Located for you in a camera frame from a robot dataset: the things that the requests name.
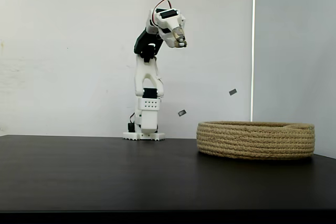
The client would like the red white black servo cable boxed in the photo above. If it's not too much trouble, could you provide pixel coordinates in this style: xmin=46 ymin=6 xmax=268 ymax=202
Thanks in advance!
xmin=153 ymin=0 xmax=173 ymax=16

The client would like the white vertical wall strip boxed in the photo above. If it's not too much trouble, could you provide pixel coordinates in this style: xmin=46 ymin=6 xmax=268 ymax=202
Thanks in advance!
xmin=251 ymin=0 xmax=257 ymax=122

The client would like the round woven rope basket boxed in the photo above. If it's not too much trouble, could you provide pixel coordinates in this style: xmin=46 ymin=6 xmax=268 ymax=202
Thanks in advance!
xmin=196 ymin=121 xmax=316 ymax=160

